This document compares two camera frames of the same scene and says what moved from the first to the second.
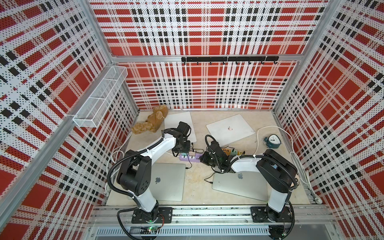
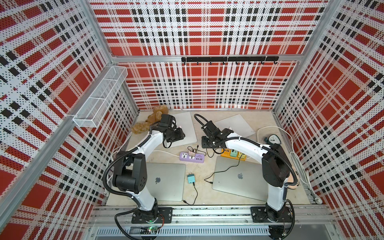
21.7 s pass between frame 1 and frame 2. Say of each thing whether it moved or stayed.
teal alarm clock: stayed
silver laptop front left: stayed
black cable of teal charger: moved
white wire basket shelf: stayed
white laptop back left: stayed
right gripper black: moved
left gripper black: moved
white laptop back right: stayed
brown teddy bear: stayed
